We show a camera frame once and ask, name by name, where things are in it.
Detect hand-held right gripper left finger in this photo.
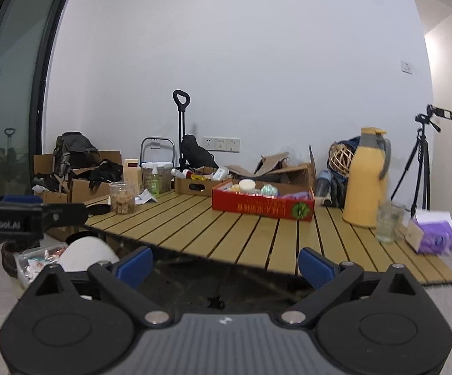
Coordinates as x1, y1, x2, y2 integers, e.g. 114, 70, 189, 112
22, 246, 174, 327

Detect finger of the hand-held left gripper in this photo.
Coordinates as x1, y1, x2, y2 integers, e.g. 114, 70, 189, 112
40, 202, 91, 233
1, 194, 44, 205

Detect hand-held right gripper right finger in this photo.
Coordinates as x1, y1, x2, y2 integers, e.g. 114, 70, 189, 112
275, 247, 431, 327

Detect red cardboard box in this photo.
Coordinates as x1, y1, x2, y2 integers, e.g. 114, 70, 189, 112
211, 180, 315, 222

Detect brown cardboard box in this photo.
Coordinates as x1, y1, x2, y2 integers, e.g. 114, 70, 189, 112
70, 179, 112, 204
33, 150, 124, 204

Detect black bucket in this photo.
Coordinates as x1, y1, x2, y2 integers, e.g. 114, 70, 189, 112
1, 241, 41, 279

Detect white dome-shaped object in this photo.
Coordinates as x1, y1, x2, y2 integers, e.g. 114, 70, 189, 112
56, 236, 121, 273

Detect trash bin with clear bag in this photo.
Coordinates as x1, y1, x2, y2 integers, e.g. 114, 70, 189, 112
14, 241, 69, 290

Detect glass jar of snacks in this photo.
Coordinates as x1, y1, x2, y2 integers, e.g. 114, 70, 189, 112
109, 182, 137, 215

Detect black clothing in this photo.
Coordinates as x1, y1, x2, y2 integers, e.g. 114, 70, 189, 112
88, 160, 124, 189

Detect grey backpack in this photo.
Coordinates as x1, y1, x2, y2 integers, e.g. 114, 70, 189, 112
52, 132, 102, 195

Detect white paper leaflet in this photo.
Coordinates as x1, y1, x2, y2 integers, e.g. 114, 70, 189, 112
134, 189, 158, 204

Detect beige carton with dark label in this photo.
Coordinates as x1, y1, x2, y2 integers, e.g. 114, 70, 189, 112
123, 158, 143, 195

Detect blue water bottle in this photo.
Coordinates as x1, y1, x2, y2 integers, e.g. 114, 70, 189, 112
314, 169, 333, 201

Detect glass of water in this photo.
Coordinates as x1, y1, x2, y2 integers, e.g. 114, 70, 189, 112
375, 201, 405, 243

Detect clear jar of grains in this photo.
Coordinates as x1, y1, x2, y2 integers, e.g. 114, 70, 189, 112
142, 162, 174, 194

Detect yellow thermos jug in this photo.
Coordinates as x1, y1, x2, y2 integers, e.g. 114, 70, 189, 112
342, 127, 391, 228

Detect large open cardboard box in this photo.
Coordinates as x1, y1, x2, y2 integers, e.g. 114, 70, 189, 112
225, 144, 317, 189

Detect rattan ball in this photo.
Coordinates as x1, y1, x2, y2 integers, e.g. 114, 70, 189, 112
328, 143, 355, 177

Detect glass sliding door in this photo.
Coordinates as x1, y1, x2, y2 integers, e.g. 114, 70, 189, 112
0, 0, 73, 197

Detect white metal step stool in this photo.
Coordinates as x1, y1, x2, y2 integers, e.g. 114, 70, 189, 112
140, 137, 176, 165

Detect purple tissue box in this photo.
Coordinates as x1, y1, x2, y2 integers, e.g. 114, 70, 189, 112
405, 210, 452, 256

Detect black bag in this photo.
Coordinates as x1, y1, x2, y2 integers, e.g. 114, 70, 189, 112
181, 135, 219, 170

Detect blue cloth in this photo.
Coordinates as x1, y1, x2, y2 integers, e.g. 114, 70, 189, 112
332, 136, 362, 153

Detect black hand trolley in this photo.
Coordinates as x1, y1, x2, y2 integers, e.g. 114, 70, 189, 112
173, 90, 191, 169

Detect black tripod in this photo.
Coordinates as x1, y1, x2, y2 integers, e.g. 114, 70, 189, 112
390, 125, 432, 212

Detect white wall socket strip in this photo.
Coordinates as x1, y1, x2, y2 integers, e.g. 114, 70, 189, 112
203, 137, 241, 153

